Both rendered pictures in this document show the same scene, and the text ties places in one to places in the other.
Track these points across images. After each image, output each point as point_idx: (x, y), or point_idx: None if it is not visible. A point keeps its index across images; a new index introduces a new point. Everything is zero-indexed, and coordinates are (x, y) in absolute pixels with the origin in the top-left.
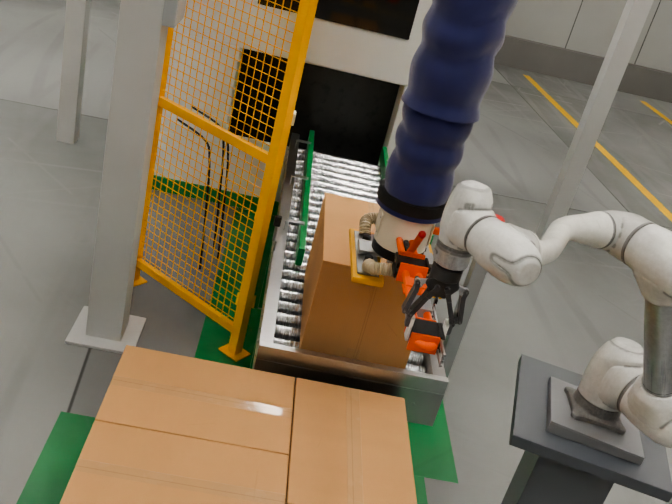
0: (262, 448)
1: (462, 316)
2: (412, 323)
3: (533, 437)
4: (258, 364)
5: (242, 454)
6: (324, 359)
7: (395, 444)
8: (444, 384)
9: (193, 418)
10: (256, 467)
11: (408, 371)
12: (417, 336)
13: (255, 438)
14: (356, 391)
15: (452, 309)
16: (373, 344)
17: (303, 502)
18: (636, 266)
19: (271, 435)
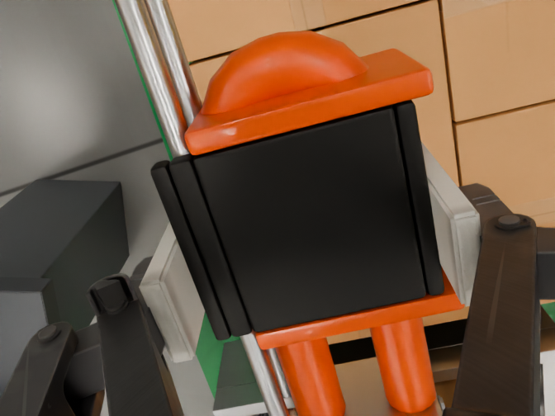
0: (508, 115)
1: (11, 387)
2: (444, 191)
3: (1, 305)
4: (544, 320)
5: (543, 81)
6: (442, 367)
7: None
8: (219, 404)
9: None
10: (511, 60)
11: (286, 404)
12: (372, 78)
13: (525, 134)
14: (363, 332)
15: (110, 410)
16: None
17: (406, 15)
18: None
19: (496, 155)
